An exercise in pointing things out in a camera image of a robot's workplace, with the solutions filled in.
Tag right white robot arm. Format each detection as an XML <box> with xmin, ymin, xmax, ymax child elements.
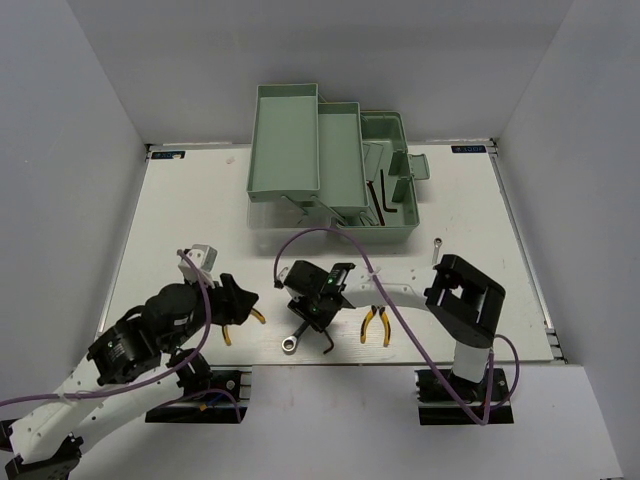
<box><xmin>275</xmin><ymin>254</ymin><xmax>506</xmax><ymax>402</ymax></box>

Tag short dark red hex key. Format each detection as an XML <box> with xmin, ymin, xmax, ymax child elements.
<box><xmin>379</xmin><ymin>169</ymin><xmax>398</xmax><ymax>213</ymax></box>

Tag yellow handled pliers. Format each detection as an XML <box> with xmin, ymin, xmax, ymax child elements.
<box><xmin>358</xmin><ymin>304</ymin><xmax>391</xmax><ymax>347</ymax></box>
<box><xmin>221</xmin><ymin>308</ymin><xmax>266</xmax><ymax>347</ymax></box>

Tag right blue table sticker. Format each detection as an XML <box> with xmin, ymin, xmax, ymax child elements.
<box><xmin>451</xmin><ymin>145</ymin><xmax>487</xmax><ymax>154</ymax></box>

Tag large silver ratchet wrench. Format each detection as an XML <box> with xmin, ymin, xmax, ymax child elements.
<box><xmin>281</xmin><ymin>323</ymin><xmax>309</xmax><ymax>355</ymax></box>

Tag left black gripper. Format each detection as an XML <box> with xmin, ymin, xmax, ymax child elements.
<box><xmin>164</xmin><ymin>271</ymin><xmax>260</xmax><ymax>352</ymax></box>

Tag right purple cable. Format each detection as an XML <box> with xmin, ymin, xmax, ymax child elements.
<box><xmin>272</xmin><ymin>227</ymin><xmax>518</xmax><ymax>427</ymax></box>

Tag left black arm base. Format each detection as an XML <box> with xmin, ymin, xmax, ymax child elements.
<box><xmin>145</xmin><ymin>367</ymin><xmax>252</xmax><ymax>425</ymax></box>

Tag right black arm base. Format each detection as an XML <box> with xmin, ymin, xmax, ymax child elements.
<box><xmin>415</xmin><ymin>368</ymin><xmax>514</xmax><ymax>426</ymax></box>

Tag small silver wrench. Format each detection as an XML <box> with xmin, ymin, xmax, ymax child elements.
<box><xmin>432</xmin><ymin>237</ymin><xmax>443</xmax><ymax>265</ymax></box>

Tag long dark red hex key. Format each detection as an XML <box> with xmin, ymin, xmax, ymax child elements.
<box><xmin>367</xmin><ymin>181</ymin><xmax>385</xmax><ymax>226</ymax></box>

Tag left blue table sticker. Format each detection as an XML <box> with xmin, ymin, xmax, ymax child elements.
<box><xmin>151</xmin><ymin>151</ymin><xmax>186</xmax><ymax>160</ymax></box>

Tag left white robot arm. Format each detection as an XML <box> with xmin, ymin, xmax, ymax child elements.
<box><xmin>1</xmin><ymin>273</ymin><xmax>259</xmax><ymax>479</ymax></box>

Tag green toolbox with clear lid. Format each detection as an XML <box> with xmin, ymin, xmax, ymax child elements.
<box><xmin>246</xmin><ymin>83</ymin><xmax>430</xmax><ymax>244</ymax></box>

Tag blue table sticker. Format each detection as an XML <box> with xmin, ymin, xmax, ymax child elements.
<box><xmin>451</xmin><ymin>145</ymin><xmax>487</xmax><ymax>154</ymax></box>
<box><xmin>151</xmin><ymin>151</ymin><xmax>186</xmax><ymax>160</ymax></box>

